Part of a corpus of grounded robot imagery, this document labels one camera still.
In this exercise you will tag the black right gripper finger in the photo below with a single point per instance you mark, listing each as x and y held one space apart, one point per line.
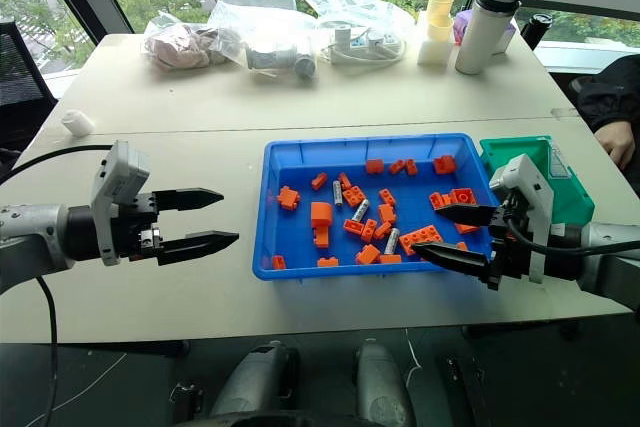
455 258
470 214

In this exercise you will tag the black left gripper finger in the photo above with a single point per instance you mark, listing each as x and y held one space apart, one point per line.
187 198
200 243

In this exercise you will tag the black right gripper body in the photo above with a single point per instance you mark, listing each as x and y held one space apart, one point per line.
510 257

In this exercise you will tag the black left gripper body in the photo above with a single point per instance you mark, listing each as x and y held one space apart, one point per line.
137 227

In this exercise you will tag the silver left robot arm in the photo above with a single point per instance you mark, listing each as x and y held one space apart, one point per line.
35 234

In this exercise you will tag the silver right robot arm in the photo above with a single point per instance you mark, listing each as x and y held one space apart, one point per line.
610 272

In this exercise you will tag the green plastic bin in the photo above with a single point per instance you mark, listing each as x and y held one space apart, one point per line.
570 197

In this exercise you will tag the person's bare hand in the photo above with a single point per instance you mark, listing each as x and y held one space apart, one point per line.
617 144

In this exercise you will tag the small orange building block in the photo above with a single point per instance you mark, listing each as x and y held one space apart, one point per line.
461 246
353 227
383 230
396 167
345 181
437 200
278 262
387 197
320 236
375 166
411 167
319 181
386 213
369 230

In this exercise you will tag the orange plastic part with ring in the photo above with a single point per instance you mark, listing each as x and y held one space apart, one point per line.
463 195

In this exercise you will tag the silver cylindrical battery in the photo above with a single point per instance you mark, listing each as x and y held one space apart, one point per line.
360 211
392 241
337 193

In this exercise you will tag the blue plastic tray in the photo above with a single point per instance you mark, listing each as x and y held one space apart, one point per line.
300 227

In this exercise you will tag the orange plastic building brick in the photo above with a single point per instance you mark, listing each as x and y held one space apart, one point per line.
353 195

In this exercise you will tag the small white cylinder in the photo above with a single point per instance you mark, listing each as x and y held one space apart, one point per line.
78 122

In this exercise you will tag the large orange curved block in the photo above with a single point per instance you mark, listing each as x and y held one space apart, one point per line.
321 213

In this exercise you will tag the dark rounded grey shape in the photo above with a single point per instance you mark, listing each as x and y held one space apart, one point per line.
260 382
382 387

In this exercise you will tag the plastic bag with pink contents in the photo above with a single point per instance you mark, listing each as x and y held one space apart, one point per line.
175 47

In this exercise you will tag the plastic bag with grey parts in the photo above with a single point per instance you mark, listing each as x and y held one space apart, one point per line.
285 59

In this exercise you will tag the white tumbler with black lid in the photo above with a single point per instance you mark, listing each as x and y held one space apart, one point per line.
482 37

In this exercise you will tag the black mesh chair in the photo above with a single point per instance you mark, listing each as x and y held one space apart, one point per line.
20 87

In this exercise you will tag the purple package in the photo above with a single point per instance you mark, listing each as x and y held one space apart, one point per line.
459 27

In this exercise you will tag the person's black sleeve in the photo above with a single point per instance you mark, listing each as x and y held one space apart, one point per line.
612 92

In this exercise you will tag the black bottle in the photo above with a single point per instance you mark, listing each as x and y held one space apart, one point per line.
535 27

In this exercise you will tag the stacked pale yellow cups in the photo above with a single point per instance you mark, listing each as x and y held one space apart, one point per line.
441 12

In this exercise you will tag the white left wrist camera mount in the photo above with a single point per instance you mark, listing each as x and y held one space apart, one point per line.
117 172

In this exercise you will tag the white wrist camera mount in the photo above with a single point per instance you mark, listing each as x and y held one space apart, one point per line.
117 172
532 187

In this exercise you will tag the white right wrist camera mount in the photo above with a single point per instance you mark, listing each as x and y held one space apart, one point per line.
532 187

